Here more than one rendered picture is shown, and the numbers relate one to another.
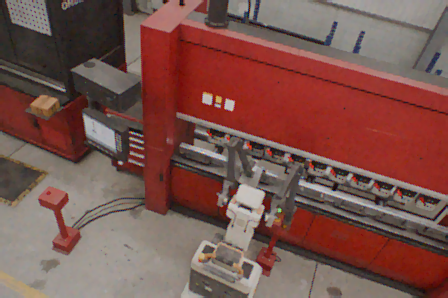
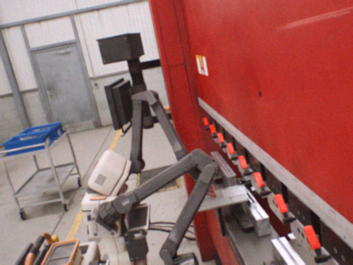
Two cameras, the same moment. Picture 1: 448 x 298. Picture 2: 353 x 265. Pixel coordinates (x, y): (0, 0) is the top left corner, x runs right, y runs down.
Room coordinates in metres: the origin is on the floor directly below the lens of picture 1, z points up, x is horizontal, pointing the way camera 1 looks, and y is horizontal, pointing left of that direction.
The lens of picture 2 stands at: (1.89, -1.87, 1.86)
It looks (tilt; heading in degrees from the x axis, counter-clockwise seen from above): 15 degrees down; 74
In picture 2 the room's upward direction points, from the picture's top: 11 degrees counter-clockwise
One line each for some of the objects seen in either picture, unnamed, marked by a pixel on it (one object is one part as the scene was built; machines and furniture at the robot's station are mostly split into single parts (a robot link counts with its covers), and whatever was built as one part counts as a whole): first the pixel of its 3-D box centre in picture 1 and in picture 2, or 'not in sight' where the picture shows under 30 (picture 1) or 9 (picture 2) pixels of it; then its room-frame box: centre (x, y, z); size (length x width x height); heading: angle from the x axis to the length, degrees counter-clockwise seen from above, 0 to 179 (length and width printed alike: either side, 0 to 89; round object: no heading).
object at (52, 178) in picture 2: not in sight; (44, 169); (1.28, 2.93, 0.47); 0.90 x 0.66 x 0.95; 74
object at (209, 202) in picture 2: (250, 175); (219, 197); (2.48, -0.30, 1.00); 0.26 x 0.18 x 0.01; 169
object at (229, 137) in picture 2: (256, 146); (236, 144); (2.63, -0.31, 1.26); 0.15 x 0.09 x 0.17; 79
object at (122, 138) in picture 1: (108, 134); (122, 101); (2.27, 1.00, 1.42); 0.45 x 0.12 x 0.36; 66
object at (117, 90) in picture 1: (110, 117); (131, 86); (2.37, 1.01, 1.53); 0.51 x 0.25 x 0.85; 66
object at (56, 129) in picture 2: not in sight; (42, 133); (1.36, 3.17, 0.92); 0.50 x 0.36 x 0.18; 164
